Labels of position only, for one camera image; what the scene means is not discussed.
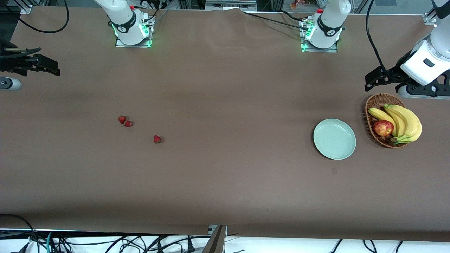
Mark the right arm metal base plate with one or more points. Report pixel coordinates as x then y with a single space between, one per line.
121 44

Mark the colourful background item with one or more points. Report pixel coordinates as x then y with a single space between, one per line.
299 4

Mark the red strawberry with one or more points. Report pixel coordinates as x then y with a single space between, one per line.
122 119
157 139
128 123

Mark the pale green round plate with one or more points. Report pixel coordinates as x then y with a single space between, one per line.
334 138

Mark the yellow banana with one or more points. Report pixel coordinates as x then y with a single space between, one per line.
415 123
379 114
400 121

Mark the red apple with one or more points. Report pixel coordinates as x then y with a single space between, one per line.
383 128

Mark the aluminium frame corner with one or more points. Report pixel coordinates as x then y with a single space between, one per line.
26 7
429 19

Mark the silver metal box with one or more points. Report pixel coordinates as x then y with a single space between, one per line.
230 5

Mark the brown wicker basket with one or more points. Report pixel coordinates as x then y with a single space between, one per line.
378 102

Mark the large table cover sheet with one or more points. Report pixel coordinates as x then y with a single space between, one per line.
225 88

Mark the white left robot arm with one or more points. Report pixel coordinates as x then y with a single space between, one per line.
330 21

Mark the metal frame post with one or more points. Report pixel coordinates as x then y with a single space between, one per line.
216 240

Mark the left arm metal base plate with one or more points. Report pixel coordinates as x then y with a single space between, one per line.
332 50

